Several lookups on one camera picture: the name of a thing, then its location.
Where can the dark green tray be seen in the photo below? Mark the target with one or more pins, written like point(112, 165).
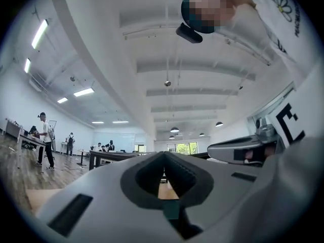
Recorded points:
point(171, 209)

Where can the person's white t-shirt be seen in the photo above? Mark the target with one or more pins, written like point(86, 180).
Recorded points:
point(298, 42)

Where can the group of ceiling strip lights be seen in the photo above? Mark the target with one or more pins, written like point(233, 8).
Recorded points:
point(39, 33)

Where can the white wall board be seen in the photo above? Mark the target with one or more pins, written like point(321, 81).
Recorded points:
point(121, 140)

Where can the dark work table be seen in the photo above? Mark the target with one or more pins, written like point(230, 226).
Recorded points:
point(114, 154)

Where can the person's right hand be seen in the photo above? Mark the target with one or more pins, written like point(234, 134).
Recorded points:
point(269, 151)

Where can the grey work table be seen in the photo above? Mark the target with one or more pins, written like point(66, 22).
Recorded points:
point(25, 136)

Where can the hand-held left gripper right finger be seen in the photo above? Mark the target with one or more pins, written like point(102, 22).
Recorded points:
point(233, 199)

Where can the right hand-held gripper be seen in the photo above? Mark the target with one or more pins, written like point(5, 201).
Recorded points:
point(303, 105)

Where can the silver ceiling ball fixture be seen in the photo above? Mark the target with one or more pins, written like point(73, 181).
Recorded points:
point(167, 83)

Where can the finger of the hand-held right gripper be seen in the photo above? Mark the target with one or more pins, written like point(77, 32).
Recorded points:
point(222, 151)

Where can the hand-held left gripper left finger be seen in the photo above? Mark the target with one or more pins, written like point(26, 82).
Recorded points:
point(101, 186)

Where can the black head camera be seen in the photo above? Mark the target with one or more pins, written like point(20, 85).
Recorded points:
point(188, 33)

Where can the person's face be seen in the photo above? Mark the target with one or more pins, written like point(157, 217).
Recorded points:
point(215, 6)

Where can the window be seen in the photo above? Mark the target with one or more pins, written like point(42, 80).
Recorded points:
point(186, 147)

